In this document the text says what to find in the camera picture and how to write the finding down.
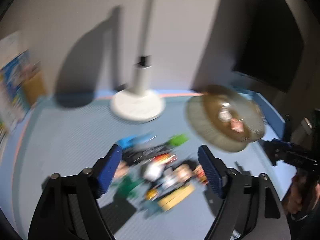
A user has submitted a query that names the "blue textured table mat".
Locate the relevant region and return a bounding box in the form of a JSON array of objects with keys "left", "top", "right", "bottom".
[{"left": 12, "top": 89, "right": 295, "bottom": 239}]

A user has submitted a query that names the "black monitor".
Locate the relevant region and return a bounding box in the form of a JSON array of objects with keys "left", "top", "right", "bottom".
[{"left": 232, "top": 0, "right": 306, "bottom": 93}]

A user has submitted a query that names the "black lighter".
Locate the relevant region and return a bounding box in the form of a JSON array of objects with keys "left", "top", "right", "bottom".
[{"left": 122, "top": 144, "right": 174, "bottom": 166}]

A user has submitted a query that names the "red lighter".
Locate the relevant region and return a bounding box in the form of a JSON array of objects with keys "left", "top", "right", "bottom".
[{"left": 152, "top": 153, "right": 177, "bottom": 165}]

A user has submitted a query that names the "yellow rectangular box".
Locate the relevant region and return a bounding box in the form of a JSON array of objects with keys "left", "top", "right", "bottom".
[{"left": 157, "top": 184, "right": 195, "bottom": 212}]

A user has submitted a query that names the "green round object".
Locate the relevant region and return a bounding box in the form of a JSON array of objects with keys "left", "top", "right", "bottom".
[{"left": 115, "top": 174, "right": 144, "bottom": 199}]

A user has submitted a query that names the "white small box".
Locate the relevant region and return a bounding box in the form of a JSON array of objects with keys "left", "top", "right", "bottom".
[{"left": 142, "top": 162, "right": 165, "bottom": 181}]

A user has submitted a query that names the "green plastic toy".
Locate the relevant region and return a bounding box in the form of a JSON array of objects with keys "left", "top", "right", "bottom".
[{"left": 167, "top": 133, "right": 189, "bottom": 147}]

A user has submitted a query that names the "person's right hand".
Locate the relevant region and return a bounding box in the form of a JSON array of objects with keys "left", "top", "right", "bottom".
[{"left": 282, "top": 174, "right": 319, "bottom": 214}]

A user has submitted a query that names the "brown pen holder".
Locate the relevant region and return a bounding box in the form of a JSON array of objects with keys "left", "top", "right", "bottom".
[{"left": 22, "top": 71, "right": 47, "bottom": 106}]

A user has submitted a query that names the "golden ribbed bowl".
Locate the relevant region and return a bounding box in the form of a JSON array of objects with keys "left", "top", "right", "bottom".
[{"left": 185, "top": 85, "right": 265, "bottom": 152}]

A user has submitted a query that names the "blue lighter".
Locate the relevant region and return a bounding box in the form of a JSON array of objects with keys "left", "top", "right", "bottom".
[{"left": 116, "top": 133, "right": 156, "bottom": 150}]

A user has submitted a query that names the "white desk lamp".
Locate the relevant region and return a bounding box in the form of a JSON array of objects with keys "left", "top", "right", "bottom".
[{"left": 110, "top": 0, "right": 165, "bottom": 123}]

